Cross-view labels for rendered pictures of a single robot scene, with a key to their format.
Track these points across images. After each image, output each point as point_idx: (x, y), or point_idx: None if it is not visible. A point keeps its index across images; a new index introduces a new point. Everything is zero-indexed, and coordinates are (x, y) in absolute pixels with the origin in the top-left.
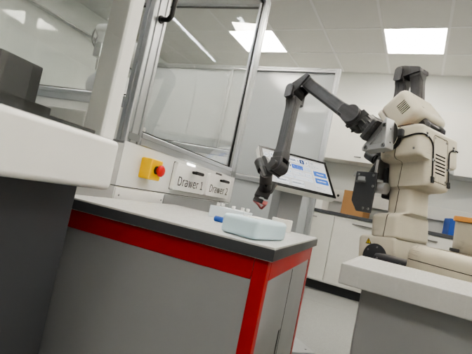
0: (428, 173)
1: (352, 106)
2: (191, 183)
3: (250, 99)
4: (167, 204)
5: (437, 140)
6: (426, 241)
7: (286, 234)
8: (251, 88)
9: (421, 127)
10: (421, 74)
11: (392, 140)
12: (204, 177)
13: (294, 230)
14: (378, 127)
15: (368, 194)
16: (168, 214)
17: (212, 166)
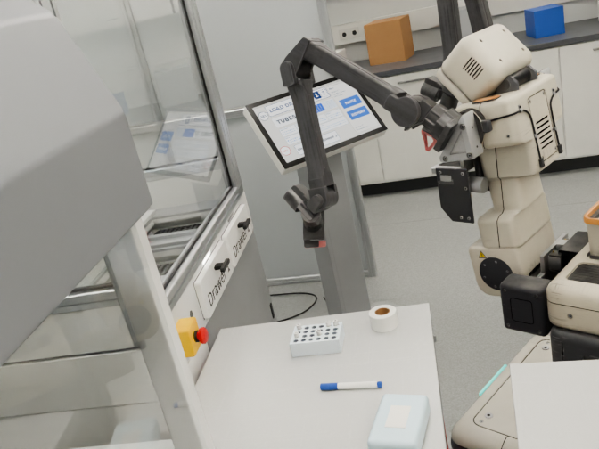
0: (535, 158)
1: (404, 101)
2: (219, 281)
3: (210, 65)
4: (216, 342)
5: (533, 101)
6: (549, 218)
7: (402, 345)
8: (204, 49)
9: (510, 105)
10: None
11: (479, 141)
12: (225, 252)
13: (348, 197)
14: (455, 130)
15: (463, 200)
16: (281, 434)
17: (221, 219)
